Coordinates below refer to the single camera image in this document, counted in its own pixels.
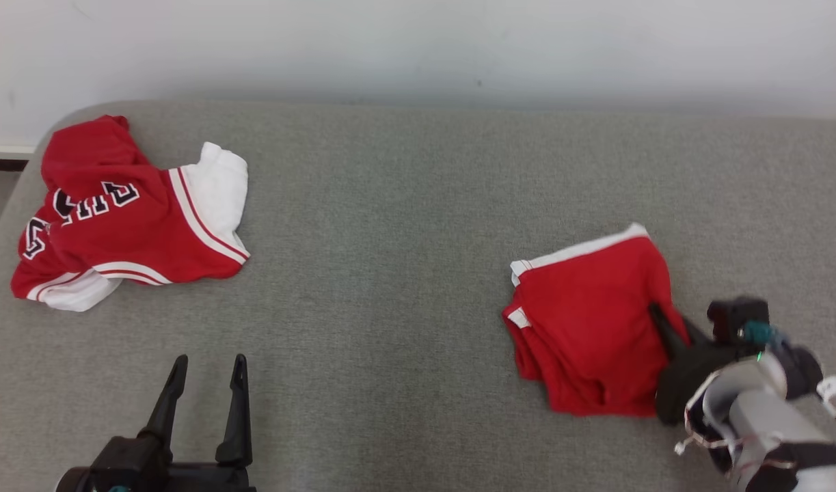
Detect red jersey with white sleeves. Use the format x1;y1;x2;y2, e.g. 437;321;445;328
10;115;251;313

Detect teal plug right camera cable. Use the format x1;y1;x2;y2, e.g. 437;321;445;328
744;320;785;348

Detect dark baseboard with white top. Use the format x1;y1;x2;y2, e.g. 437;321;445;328
0;143;37;172

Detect red shorts with white trim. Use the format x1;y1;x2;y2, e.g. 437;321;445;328
502;222;693;418

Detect white red wire bundle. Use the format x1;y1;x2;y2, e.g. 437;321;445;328
673;369;785;479

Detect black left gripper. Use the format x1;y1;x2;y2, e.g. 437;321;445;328
90;353;258;492

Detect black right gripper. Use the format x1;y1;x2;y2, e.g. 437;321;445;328
648;302;761;426

